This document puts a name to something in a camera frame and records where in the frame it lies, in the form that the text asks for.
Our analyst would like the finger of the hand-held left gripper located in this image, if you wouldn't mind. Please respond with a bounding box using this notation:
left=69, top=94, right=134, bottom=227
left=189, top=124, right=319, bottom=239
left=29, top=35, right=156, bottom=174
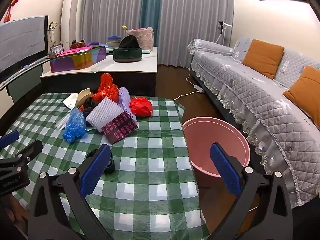
left=10, top=139, right=43, bottom=165
left=0, top=130, right=20, bottom=149

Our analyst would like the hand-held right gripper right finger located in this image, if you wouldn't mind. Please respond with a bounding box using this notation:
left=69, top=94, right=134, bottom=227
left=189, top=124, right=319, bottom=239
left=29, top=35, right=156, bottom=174
left=209, top=142, right=293, bottom=240

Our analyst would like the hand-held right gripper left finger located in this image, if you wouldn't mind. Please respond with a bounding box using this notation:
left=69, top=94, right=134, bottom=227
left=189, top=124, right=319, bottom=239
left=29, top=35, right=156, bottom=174
left=27, top=144, right=112, bottom=240

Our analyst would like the small black container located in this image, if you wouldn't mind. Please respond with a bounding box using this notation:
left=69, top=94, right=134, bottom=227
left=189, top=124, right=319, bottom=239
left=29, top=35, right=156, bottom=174
left=86, top=149, right=116, bottom=174

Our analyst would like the pink plastic bin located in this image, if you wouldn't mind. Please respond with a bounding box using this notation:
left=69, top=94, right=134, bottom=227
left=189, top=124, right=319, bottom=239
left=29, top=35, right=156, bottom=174
left=182, top=117, right=251, bottom=178

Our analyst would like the clear plastic wrapper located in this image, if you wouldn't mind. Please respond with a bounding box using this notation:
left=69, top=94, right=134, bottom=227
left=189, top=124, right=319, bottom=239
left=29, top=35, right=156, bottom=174
left=54, top=112, right=72, bottom=132

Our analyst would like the magenta black checked pouch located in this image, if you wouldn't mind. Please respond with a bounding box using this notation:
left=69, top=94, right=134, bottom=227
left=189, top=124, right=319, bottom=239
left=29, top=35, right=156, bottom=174
left=101, top=111, right=139, bottom=145

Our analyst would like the blue plastic bag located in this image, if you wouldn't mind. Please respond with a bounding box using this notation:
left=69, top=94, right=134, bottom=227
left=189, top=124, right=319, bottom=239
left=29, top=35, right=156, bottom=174
left=62, top=108, right=87, bottom=143

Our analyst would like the white foam fruit net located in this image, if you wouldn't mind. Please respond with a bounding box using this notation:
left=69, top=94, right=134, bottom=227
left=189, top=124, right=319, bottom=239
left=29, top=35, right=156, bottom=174
left=86, top=97, right=125, bottom=128

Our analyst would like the dark brown bag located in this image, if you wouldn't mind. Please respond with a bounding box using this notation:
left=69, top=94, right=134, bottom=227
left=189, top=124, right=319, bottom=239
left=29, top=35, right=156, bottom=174
left=80, top=99, right=100, bottom=113

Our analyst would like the white paper package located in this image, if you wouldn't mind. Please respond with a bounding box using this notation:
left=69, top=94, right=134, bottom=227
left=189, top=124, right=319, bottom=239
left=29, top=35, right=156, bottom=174
left=62, top=93, right=79, bottom=110

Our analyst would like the beige cardboard piece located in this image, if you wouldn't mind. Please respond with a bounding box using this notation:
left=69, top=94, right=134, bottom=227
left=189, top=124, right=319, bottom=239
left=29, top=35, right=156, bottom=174
left=75, top=88, right=94, bottom=108

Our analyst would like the purple foam fruit net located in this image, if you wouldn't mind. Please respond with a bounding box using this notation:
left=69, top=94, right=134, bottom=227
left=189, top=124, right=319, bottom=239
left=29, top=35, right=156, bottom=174
left=118, top=87, right=137, bottom=123

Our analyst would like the red plastic bag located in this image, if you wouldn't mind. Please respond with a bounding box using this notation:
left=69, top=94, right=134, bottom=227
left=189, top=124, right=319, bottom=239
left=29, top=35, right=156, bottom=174
left=129, top=97, right=153, bottom=117

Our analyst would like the orange-red plastic bag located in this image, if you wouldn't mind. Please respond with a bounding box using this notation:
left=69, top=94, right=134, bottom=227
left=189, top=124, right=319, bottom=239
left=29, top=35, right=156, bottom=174
left=92, top=73, right=120, bottom=104

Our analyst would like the grey television stand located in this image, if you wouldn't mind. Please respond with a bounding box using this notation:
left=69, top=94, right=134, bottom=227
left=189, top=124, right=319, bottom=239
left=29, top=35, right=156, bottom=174
left=0, top=56, right=50, bottom=103

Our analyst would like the green checked tablecloth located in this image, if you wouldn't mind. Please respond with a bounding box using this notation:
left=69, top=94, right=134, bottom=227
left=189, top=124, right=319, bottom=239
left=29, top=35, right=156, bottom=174
left=0, top=92, right=210, bottom=240

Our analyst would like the grey quilted sofa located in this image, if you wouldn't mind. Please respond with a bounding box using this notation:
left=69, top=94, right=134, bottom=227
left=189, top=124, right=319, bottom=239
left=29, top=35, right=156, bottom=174
left=187, top=37, right=320, bottom=209

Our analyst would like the white power strip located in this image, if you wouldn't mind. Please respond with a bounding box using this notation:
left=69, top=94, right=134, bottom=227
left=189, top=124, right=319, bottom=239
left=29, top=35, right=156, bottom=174
left=172, top=76, right=204, bottom=101

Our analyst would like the flat screen television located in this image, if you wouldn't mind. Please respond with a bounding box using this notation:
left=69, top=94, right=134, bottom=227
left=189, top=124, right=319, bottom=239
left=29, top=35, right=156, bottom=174
left=0, top=15, right=49, bottom=83

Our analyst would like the colourful tin box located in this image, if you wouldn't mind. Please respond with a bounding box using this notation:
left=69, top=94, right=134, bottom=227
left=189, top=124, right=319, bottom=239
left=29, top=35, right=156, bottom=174
left=49, top=46, right=107, bottom=73

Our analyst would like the white coffee table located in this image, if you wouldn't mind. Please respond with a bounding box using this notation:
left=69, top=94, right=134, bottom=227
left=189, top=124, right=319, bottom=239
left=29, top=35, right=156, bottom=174
left=40, top=46, right=158, bottom=98

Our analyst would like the orange cushion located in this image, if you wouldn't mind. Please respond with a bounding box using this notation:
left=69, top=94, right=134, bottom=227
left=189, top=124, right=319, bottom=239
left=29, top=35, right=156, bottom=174
left=282, top=65, right=320, bottom=128
left=241, top=39, right=285, bottom=80

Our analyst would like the potted bamboo plant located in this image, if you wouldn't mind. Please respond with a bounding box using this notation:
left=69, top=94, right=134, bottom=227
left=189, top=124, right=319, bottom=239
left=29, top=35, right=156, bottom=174
left=47, top=21, right=62, bottom=48

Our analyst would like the dark green round box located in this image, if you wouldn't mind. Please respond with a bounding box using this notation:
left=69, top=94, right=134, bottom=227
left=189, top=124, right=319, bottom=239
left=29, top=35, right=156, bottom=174
left=113, top=47, right=143, bottom=63

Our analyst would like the stack of plastic bowls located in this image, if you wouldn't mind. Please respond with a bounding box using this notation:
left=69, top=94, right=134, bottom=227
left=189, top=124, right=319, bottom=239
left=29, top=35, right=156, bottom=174
left=107, top=36, right=123, bottom=48

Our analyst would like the black hat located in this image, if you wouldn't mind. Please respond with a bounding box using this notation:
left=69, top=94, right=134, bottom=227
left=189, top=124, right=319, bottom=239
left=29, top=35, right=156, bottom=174
left=118, top=35, right=140, bottom=49

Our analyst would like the pink lace basket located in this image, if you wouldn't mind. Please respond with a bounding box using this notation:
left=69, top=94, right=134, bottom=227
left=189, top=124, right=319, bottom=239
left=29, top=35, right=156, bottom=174
left=126, top=27, right=154, bottom=51

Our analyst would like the white standing air conditioner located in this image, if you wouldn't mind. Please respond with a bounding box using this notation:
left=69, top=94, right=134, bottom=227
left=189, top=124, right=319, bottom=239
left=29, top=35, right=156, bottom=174
left=61, top=0, right=85, bottom=49

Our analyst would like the grey sheer curtain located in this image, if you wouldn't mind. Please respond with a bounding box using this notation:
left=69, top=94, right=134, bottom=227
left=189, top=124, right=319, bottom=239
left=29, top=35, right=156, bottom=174
left=80, top=0, right=145, bottom=47
left=156, top=0, right=235, bottom=68

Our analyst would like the teal curtain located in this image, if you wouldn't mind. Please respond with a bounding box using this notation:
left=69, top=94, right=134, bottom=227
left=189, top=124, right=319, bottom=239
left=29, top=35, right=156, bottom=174
left=139, top=0, right=163, bottom=34

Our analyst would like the small photo frame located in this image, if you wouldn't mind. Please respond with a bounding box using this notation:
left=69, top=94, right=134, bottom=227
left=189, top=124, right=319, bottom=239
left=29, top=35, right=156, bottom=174
left=49, top=44, right=64, bottom=57

